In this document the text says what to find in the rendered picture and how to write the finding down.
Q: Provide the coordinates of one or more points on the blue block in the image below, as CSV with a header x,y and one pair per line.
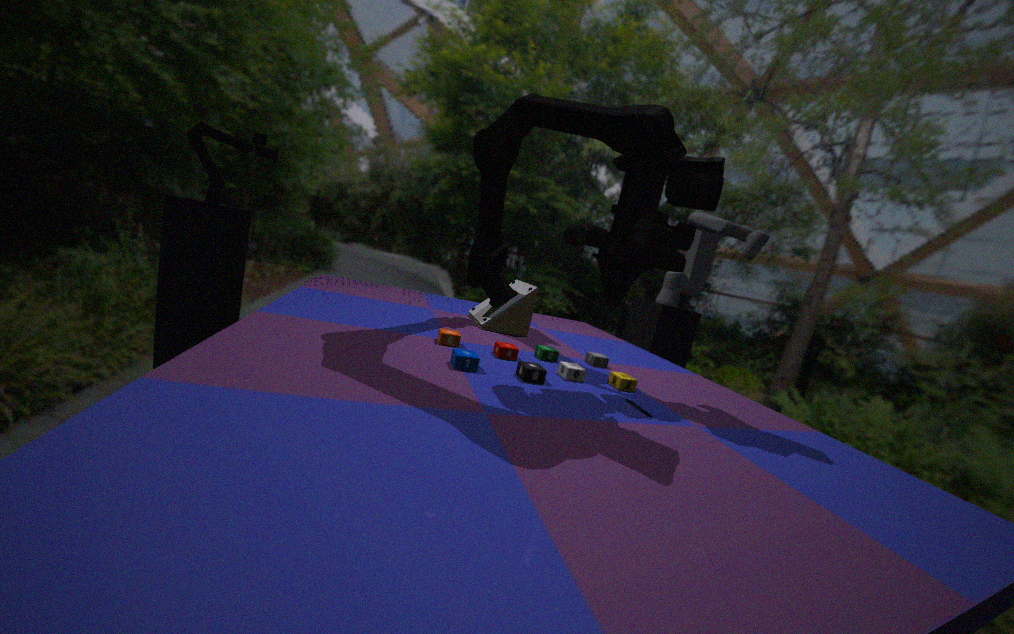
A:
x,y
464,360

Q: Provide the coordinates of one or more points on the red block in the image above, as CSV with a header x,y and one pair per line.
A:
x,y
505,351

